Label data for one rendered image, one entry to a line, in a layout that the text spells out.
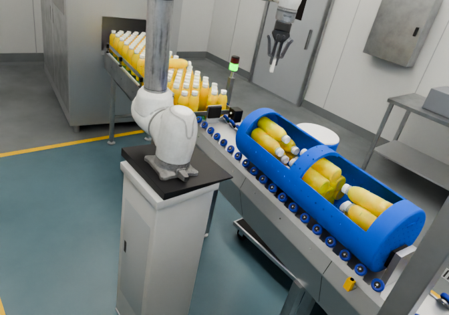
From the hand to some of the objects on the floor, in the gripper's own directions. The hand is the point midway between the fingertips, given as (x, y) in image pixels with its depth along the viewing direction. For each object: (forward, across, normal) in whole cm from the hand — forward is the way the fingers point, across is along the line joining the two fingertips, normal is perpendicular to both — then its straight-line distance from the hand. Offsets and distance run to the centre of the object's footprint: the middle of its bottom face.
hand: (272, 65), depth 167 cm
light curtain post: (+146, +28, -106) cm, 183 cm away
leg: (+146, +40, -47) cm, 158 cm away
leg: (+146, +28, -54) cm, 158 cm away
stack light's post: (+146, -9, +91) cm, 172 cm away
